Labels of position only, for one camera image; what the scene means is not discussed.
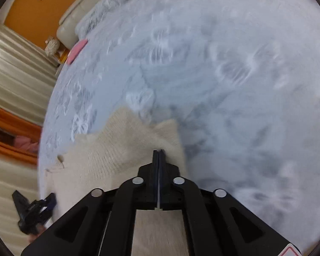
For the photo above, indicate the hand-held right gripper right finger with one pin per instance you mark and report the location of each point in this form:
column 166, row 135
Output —
column 202, row 218

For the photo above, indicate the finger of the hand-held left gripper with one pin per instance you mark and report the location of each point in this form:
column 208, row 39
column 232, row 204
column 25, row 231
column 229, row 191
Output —
column 19, row 199
column 51, row 200

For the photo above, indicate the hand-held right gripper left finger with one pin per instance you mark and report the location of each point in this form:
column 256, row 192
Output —
column 117, row 218

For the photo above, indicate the beige sweater with black hearts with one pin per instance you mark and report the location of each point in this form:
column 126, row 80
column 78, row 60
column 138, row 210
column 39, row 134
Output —
column 117, row 149

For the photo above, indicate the pink clothing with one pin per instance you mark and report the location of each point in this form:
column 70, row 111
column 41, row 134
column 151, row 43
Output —
column 26, row 144

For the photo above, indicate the orange curtain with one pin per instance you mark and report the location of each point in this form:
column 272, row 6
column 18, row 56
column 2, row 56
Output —
column 13, row 121

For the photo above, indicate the grey butterfly print bedspread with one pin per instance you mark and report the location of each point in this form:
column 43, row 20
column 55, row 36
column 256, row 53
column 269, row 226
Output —
column 216, row 85

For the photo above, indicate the cream curtain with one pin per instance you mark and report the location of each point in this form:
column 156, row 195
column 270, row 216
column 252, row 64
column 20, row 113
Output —
column 16, row 64

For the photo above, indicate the yellow box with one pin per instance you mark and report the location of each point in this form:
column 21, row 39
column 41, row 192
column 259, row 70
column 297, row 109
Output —
column 63, row 56

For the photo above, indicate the pink pouch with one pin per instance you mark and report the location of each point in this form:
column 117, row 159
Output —
column 76, row 50

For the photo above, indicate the white fluffy ornament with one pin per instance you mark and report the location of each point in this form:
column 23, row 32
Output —
column 52, row 46

